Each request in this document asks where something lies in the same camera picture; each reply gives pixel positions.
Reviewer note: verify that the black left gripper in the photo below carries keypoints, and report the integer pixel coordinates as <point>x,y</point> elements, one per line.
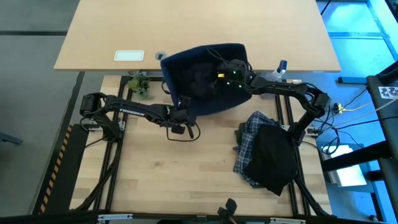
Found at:
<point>183,117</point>

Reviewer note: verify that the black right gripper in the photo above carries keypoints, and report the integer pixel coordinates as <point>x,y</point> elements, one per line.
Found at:
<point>236,76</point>

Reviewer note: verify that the black cloth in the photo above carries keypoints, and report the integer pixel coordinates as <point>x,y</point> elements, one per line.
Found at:
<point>199,81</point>

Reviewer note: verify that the navy white striped fabric bin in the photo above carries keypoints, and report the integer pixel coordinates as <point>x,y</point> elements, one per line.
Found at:
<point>186,56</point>

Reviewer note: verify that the blue plaid shirt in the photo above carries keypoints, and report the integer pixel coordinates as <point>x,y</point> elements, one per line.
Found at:
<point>248,137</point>

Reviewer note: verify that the black knit garment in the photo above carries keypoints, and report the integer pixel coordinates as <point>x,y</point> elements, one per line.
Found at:
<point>273,158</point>

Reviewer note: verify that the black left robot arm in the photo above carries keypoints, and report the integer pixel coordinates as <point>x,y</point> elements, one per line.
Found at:
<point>124,109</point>

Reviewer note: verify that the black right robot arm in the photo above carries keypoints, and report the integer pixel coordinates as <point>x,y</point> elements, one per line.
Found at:
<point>295,93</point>

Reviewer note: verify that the clear spray bottle blue nozzle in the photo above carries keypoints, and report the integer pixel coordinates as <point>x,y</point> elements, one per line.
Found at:
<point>281,66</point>

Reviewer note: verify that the small green succulent plant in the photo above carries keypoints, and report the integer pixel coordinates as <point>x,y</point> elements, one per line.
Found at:
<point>140,85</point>

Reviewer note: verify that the light wooden desk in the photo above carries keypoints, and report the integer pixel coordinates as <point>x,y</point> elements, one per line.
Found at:
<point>280,37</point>

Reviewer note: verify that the white rectangular tray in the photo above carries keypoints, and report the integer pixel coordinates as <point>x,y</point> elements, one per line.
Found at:
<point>129,55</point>

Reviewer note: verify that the small black object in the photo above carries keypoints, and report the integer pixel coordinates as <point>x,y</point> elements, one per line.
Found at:
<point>230,208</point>

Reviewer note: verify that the yellow power strip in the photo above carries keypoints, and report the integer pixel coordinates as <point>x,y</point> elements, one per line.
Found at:
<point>339,108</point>

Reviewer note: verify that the black yellow striped base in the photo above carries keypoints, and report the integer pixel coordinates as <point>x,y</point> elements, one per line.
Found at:
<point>66,174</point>

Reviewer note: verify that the white box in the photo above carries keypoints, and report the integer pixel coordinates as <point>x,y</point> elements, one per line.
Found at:
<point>348,171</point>

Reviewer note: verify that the white marker card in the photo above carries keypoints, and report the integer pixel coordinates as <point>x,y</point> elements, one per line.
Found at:
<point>388,92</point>

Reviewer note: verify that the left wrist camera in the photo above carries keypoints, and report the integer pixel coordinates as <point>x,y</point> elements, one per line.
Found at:
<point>178,129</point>

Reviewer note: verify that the black aluminium table frame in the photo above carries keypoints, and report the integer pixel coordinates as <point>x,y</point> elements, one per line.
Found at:
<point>124,155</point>

